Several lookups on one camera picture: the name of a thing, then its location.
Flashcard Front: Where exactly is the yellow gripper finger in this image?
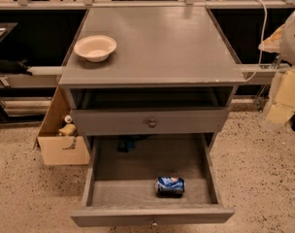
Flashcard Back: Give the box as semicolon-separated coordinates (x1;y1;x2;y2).
265;66;295;125
258;24;285;53

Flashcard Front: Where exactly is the blue pepsi can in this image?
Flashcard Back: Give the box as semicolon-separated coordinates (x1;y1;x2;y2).
155;177;185;197

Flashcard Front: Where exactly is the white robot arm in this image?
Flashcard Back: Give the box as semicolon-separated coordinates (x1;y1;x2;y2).
258;11;295;127

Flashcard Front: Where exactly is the grey drawer cabinet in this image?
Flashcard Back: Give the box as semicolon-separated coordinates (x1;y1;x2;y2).
58;6;247;228

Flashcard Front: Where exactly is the round brass drawer knob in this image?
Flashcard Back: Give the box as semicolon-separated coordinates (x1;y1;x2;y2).
148;119;156;128

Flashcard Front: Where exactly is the closed grey top drawer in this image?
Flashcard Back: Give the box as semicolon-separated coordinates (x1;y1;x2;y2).
70;109;229;136

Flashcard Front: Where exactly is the open grey middle drawer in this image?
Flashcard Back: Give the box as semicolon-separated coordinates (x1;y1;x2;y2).
71;134;234;227

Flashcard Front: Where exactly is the white paper bowl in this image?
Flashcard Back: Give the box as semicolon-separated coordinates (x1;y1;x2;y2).
74;35;117;62

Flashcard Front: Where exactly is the white cap bottle in box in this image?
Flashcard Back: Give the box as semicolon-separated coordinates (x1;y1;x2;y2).
63;115;73;123

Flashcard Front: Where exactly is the cardboard box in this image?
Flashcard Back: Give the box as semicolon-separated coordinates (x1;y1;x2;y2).
37;87;90;165

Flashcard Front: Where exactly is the black cloth on shelf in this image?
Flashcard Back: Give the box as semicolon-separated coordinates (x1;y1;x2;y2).
0;59;32;76

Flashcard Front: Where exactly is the white cable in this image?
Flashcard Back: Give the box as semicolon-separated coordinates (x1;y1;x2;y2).
244;0;269;83

